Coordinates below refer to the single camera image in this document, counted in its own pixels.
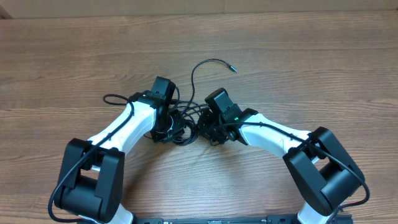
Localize black multi-head cable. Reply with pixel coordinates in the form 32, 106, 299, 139
144, 58, 238, 146

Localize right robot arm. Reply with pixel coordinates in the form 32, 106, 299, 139
198, 88, 366, 223

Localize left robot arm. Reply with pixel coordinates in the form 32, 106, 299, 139
47, 77, 185, 224

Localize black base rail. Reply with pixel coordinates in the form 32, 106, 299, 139
133, 213, 354, 224

